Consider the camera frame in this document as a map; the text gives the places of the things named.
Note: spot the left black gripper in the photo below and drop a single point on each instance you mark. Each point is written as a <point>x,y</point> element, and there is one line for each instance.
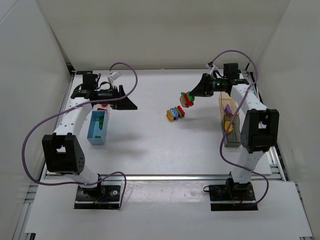
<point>120,97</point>

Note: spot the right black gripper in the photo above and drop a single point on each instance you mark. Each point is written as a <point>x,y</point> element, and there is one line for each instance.
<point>206,85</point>

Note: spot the red green top lego stack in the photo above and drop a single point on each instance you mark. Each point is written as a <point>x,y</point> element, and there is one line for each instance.
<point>186,99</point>

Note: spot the red green lego stack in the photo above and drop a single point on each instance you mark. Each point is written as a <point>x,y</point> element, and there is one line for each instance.
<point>186,99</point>
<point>99,126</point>

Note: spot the purple lego piece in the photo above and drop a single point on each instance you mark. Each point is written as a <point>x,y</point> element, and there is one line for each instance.
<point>228,110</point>

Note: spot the yellow purple green lego stack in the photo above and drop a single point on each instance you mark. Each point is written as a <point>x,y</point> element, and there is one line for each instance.
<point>175,113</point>

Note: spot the yellow round lego brick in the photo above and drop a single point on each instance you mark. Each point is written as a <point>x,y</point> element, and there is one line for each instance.
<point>228,127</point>

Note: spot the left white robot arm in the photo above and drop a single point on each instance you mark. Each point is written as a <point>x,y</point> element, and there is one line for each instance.
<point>62,151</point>

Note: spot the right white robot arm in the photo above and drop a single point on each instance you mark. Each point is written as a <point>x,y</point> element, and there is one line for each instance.
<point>260,126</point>

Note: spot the orange translucent container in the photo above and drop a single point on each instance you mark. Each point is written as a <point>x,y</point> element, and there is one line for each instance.
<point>223,100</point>

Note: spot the clear container with red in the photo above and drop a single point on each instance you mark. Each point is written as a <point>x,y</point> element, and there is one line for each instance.
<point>104,107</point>

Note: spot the blue container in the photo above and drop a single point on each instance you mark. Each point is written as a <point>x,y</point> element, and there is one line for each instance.
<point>90,134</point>

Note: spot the grey translucent container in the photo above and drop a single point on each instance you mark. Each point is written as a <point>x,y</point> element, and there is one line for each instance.
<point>233,137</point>

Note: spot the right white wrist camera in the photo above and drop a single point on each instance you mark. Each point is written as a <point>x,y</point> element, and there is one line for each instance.
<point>211,67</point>

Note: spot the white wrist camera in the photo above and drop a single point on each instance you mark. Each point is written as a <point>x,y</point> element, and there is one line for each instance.
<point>113,76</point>
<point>211,67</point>

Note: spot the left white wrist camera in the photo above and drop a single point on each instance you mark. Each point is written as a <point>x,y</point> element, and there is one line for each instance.
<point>113,76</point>

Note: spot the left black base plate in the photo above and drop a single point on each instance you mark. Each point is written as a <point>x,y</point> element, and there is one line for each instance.
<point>103,197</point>

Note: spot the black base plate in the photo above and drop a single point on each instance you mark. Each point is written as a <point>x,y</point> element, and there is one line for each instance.
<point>221,200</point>
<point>103,197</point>

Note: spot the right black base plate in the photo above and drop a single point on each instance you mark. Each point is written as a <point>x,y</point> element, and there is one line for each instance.
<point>221,200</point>

